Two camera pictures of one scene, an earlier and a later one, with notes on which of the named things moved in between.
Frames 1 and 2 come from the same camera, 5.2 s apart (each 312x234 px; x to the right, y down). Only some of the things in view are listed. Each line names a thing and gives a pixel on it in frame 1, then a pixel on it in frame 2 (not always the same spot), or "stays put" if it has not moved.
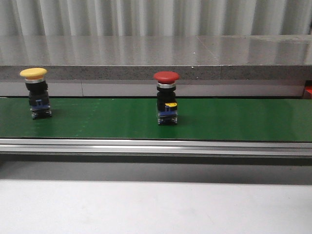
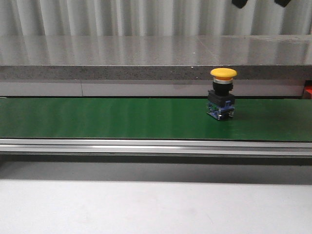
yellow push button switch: [38, 96] → [221, 103]
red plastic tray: [307, 91] stays put
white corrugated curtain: [154, 18] stays put
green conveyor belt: [228, 119] stays put
